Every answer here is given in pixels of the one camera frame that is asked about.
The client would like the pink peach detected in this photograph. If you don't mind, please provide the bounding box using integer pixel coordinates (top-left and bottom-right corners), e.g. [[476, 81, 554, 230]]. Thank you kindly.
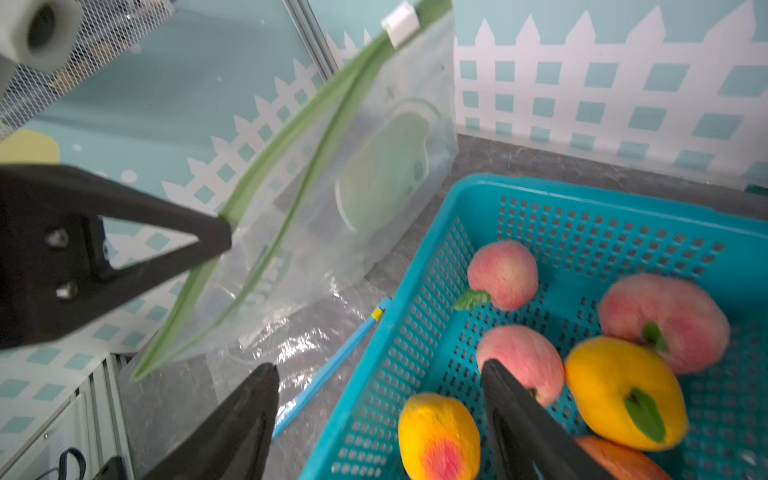
[[597, 273, 730, 375], [477, 325, 565, 407], [453, 240, 539, 311]]

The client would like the clear green zip-top bag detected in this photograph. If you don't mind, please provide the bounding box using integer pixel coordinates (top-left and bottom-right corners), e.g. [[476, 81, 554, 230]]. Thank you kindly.
[[133, 1, 458, 382]]

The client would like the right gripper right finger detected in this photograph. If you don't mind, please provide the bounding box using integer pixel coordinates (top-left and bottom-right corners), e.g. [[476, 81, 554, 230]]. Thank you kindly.
[[481, 360, 612, 480]]

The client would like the teal plastic basket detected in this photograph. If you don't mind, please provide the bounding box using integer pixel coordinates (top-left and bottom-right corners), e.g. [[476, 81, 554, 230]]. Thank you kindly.
[[302, 174, 767, 479]]

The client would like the blue stick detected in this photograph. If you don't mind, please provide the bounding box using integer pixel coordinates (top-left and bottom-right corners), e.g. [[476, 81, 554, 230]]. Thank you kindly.
[[272, 297, 392, 440]]

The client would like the white wire wall basket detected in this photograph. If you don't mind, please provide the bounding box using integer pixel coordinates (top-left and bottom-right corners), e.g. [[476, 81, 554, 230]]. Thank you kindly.
[[1, 1, 175, 139]]

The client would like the yellow peach with leaf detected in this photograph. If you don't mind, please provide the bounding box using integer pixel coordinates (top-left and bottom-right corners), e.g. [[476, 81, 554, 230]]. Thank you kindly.
[[564, 336, 689, 452]]

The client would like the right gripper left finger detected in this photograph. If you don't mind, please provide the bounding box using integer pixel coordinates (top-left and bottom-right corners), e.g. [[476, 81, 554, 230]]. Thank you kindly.
[[146, 363, 279, 480]]

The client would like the orange-pink peach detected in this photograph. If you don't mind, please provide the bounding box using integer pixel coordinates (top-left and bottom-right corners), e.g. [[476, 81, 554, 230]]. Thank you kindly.
[[574, 436, 671, 480]]

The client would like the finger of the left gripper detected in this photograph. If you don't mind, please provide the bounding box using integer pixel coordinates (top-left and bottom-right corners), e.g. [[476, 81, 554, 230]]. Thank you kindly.
[[1, 164, 232, 349]]

